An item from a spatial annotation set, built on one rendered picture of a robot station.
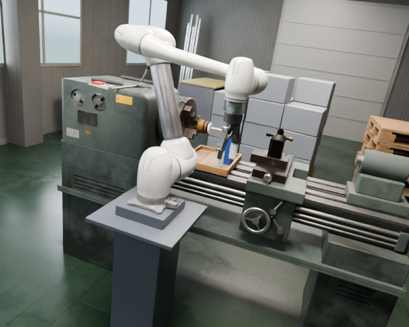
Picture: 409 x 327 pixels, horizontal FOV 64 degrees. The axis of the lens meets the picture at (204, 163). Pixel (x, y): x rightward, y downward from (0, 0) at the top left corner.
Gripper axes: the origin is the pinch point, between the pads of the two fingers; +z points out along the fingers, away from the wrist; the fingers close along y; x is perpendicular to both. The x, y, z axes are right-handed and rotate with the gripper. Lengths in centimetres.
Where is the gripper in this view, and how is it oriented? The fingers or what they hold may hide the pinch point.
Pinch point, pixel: (225, 159)
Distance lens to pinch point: 138.3
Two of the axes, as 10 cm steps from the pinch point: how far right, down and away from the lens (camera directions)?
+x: 8.8, 2.7, -3.9
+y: -4.6, 2.4, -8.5
